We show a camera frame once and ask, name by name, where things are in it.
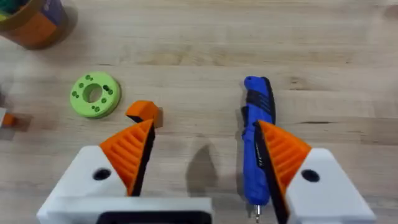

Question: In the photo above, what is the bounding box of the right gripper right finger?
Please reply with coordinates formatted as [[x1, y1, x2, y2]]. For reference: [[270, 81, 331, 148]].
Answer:
[[254, 119, 377, 224]]

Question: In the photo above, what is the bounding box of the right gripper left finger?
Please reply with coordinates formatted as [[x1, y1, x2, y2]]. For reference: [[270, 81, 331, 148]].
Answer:
[[37, 118, 156, 222]]

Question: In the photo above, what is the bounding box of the orange wedge finger of the left gripper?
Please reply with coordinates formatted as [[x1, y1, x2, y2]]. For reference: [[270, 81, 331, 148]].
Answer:
[[0, 107, 17, 128]]

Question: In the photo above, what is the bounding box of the blue electric screwdriver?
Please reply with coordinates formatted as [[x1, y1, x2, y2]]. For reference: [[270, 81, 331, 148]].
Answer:
[[241, 75, 277, 223]]

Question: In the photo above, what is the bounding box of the orange ribbed wedge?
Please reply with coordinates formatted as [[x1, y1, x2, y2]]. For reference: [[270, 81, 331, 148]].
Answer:
[[125, 100, 161, 124]]

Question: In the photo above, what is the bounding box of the green disc with holes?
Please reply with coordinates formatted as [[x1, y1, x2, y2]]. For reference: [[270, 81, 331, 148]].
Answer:
[[69, 72, 121, 119]]

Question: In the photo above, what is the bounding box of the tub of toys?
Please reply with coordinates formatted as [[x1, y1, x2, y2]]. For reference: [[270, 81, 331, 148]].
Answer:
[[0, 0, 69, 50]]

